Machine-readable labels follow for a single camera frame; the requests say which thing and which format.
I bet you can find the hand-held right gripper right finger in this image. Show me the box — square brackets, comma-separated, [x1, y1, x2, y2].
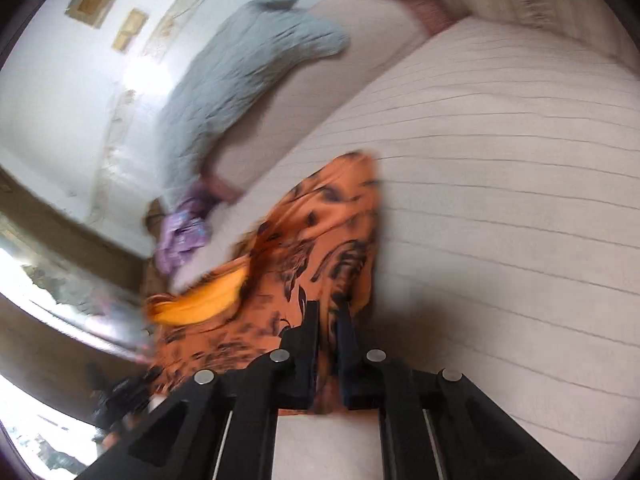
[336, 305, 576, 480]

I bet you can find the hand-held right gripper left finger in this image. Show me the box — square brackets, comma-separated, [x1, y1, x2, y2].
[85, 302, 320, 480]

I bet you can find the orange floral blouse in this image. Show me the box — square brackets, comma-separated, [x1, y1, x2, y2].
[142, 149, 383, 416]

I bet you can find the purple floral garment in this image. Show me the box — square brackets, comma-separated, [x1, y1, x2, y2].
[155, 180, 221, 276]

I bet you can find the wooden door with stained glass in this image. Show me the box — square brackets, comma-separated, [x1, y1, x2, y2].
[0, 170, 156, 480]

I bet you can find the brown garment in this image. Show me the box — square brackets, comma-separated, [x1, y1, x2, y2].
[145, 199, 168, 233]

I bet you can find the beige quilted sofa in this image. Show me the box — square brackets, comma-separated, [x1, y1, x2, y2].
[165, 0, 640, 480]

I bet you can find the grey quilted pillow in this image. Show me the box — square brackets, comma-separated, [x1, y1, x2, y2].
[155, 0, 351, 196]

